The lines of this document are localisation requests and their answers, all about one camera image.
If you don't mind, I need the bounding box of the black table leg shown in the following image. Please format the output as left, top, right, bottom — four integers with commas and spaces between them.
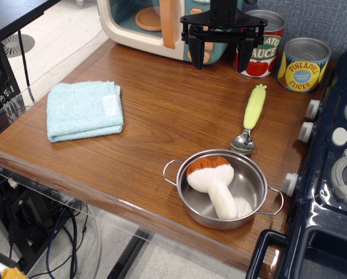
107, 235, 148, 279

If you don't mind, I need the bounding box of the pineapple slices can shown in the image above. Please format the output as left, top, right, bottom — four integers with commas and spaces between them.
277, 37, 331, 92

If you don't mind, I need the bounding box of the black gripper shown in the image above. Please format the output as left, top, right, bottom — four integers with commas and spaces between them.
180, 1, 267, 72

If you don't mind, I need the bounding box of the blue cable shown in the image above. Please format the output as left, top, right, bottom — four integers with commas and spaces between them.
46, 208, 78, 279

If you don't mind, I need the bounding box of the dark blue toy stove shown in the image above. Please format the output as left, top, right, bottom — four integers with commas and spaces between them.
246, 51, 347, 278

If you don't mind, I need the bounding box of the toy microwave oven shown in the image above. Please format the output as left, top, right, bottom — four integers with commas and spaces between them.
96, 0, 244, 63

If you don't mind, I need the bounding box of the plush mushroom toy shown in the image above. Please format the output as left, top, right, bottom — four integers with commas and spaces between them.
186, 155, 238, 220

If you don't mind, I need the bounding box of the black side desk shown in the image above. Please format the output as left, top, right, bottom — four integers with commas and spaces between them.
0, 0, 62, 50

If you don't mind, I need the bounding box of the light blue folded towel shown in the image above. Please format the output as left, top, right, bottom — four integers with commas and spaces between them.
46, 81, 124, 143

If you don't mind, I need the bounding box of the tomato sauce can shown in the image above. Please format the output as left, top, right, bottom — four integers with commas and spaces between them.
239, 9, 285, 78

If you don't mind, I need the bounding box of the black cable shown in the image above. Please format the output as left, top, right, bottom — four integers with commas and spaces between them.
30, 203, 90, 279

